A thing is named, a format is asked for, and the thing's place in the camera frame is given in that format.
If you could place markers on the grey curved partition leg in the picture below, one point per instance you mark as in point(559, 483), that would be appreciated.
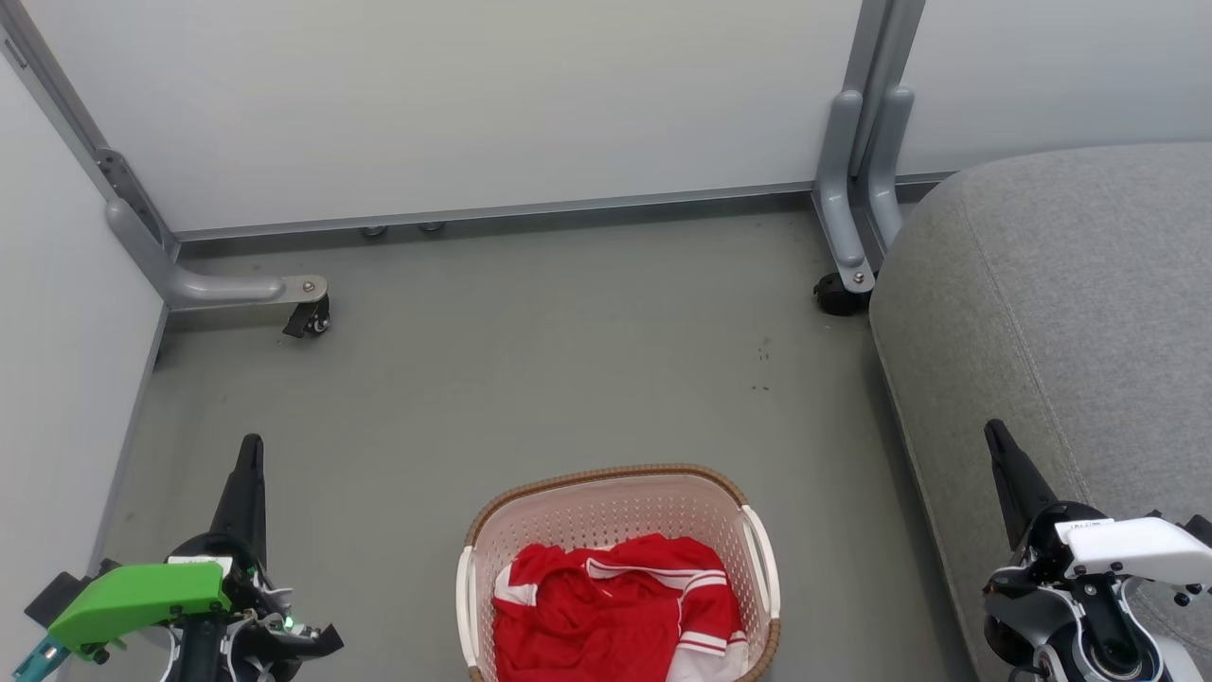
point(218, 287)
point(892, 161)
point(838, 189)

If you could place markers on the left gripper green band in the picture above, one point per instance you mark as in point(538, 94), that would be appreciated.
point(142, 592)

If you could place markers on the black caster wheel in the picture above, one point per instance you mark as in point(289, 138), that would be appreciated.
point(308, 320)
point(838, 296)

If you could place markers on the beige perforated laundry basket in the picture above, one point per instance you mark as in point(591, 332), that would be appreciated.
point(615, 502)

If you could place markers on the grey fabric sofa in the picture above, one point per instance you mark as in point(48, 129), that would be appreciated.
point(1089, 313)

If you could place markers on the grey partition bottom rail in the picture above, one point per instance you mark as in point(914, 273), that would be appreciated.
point(492, 213)

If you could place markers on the red white striped jersey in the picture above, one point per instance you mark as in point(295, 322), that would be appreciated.
point(606, 616)

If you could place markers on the grey partition frame post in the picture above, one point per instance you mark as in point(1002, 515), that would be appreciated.
point(885, 57)
point(66, 104)

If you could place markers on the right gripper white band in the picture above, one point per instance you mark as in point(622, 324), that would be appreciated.
point(1136, 549)

